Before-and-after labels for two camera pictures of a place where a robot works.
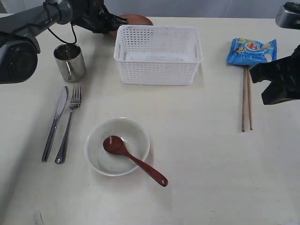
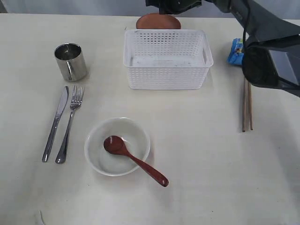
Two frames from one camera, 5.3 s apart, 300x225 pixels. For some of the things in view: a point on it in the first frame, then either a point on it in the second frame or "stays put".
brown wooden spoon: [117, 145] stays put
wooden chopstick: [244, 99] stays put
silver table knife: [60, 106] stays put
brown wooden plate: [133, 19] to [155, 20]
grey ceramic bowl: [136, 138] stays put
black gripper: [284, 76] to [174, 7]
